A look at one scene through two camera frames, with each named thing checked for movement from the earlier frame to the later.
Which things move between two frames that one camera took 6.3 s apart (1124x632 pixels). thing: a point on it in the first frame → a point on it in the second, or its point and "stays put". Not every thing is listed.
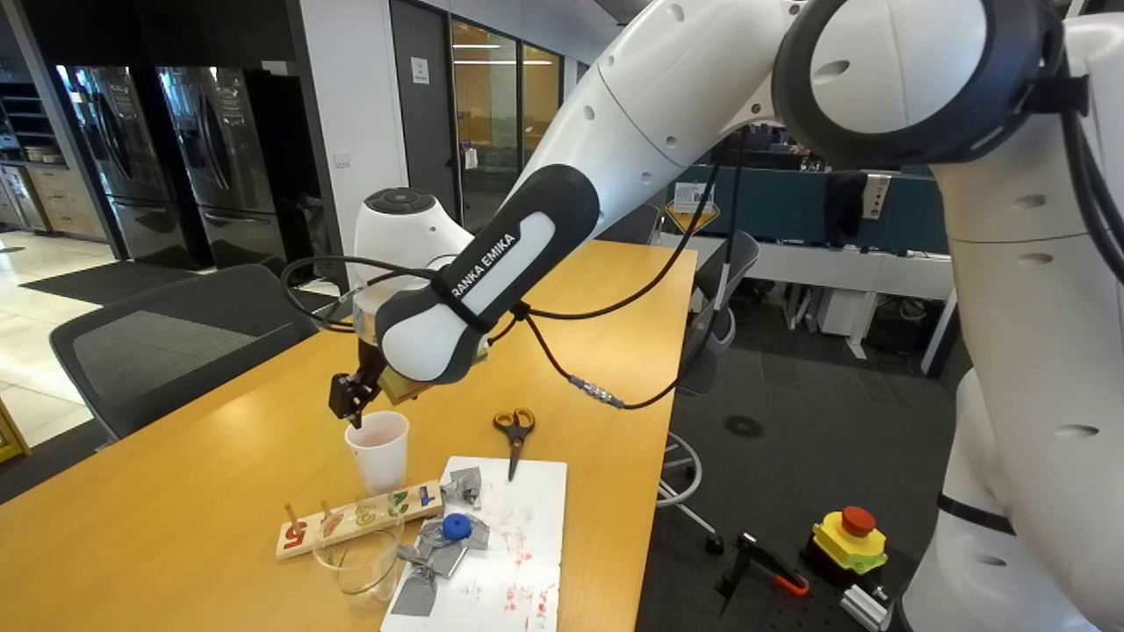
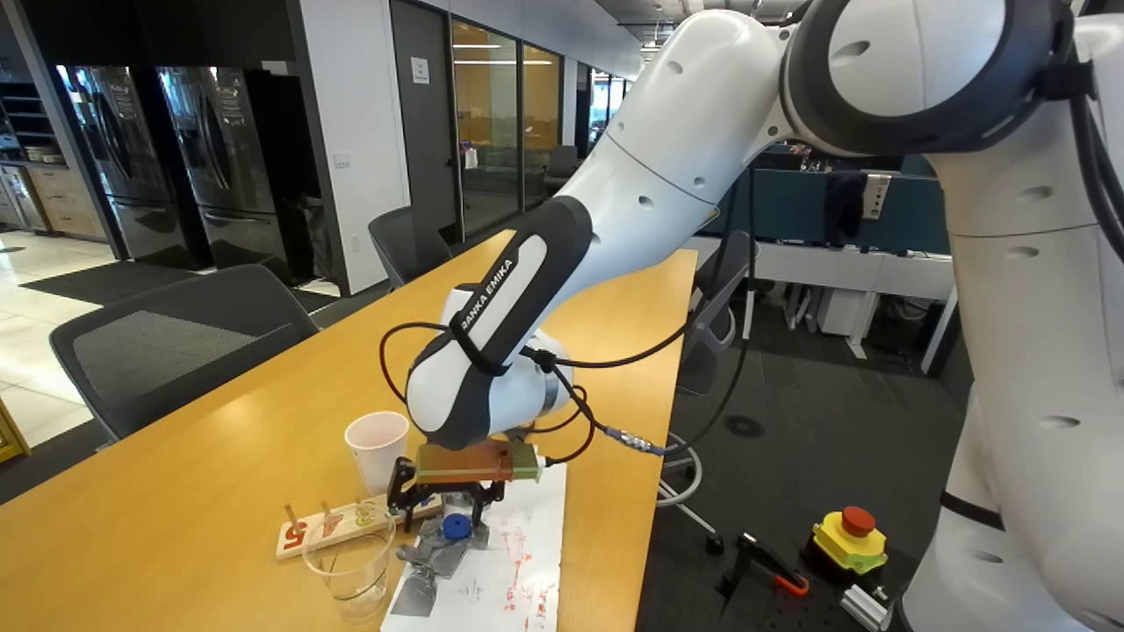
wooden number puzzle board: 356,517 stays put
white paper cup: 380,442 stays put
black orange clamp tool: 779,574 stays put
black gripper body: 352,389 → 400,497
